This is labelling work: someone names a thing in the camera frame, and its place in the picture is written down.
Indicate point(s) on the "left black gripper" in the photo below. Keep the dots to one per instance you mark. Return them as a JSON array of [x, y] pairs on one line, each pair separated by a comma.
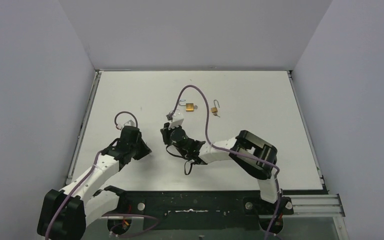
[[142, 149]]

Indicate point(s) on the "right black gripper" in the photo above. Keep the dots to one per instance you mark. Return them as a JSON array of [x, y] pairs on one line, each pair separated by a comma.
[[166, 131]]

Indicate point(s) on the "brass padlock shackle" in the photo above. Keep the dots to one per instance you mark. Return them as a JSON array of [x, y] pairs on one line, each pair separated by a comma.
[[189, 106]]

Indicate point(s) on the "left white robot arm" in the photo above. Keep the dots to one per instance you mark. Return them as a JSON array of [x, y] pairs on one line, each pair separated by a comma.
[[66, 213]]

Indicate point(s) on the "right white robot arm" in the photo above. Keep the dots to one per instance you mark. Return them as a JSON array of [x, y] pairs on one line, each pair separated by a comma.
[[254, 155]]

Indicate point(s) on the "right small brass padlock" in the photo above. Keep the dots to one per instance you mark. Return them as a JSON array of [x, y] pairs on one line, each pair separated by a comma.
[[215, 110]]

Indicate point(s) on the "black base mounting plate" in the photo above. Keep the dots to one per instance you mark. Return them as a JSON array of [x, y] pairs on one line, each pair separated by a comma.
[[206, 210]]

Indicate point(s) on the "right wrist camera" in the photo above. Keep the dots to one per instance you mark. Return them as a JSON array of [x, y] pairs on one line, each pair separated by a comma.
[[175, 119]]

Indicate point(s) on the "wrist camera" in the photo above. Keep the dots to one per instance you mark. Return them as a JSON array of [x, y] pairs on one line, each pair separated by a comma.
[[175, 119], [129, 123]]

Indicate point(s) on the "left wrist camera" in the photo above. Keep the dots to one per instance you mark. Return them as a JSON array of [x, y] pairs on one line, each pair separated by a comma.
[[129, 123]]

